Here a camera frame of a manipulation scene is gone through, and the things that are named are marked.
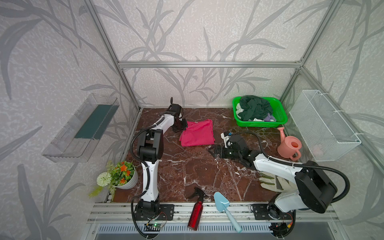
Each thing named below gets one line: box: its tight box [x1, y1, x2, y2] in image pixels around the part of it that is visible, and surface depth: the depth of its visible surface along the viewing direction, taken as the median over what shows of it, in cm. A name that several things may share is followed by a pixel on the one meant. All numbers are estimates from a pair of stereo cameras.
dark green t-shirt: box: [238, 95, 273, 121], surface depth 109 cm
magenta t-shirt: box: [179, 119, 216, 147], surface depth 103 cm
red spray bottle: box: [187, 187, 207, 231], surface depth 74 cm
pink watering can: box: [277, 127, 302, 161], surface depth 90 cm
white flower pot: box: [114, 167, 138, 190], surface depth 75 cm
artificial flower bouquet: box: [89, 160, 136, 201], surface depth 73 cm
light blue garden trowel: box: [214, 191, 243, 234], surface depth 78 cm
